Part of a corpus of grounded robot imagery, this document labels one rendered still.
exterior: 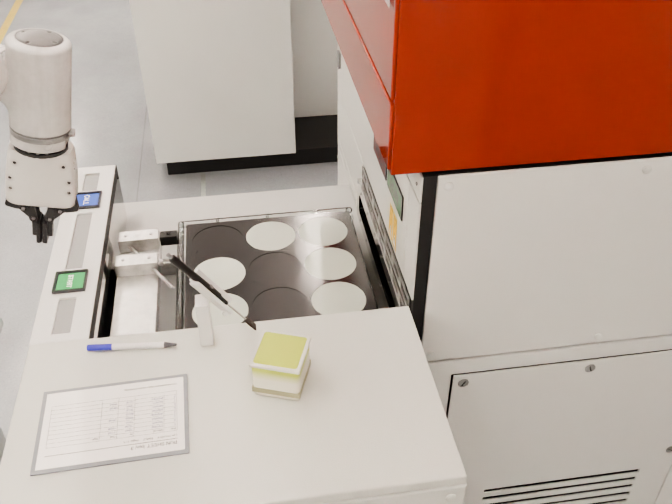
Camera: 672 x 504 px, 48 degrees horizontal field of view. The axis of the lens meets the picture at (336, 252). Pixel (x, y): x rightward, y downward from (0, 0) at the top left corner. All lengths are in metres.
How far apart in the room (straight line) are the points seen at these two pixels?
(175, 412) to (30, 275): 2.00
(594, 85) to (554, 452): 0.85
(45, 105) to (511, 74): 0.64
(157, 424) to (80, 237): 0.52
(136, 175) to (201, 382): 2.45
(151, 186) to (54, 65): 2.38
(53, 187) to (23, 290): 1.83
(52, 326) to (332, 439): 0.52
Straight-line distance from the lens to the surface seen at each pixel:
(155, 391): 1.16
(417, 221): 1.17
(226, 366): 1.18
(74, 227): 1.54
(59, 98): 1.12
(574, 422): 1.64
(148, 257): 1.50
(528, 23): 1.06
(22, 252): 3.20
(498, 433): 1.59
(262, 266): 1.46
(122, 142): 3.83
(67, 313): 1.34
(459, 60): 1.05
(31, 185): 1.20
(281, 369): 1.07
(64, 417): 1.16
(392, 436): 1.08
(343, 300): 1.37
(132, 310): 1.43
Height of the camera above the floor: 1.81
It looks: 38 degrees down
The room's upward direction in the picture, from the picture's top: straight up
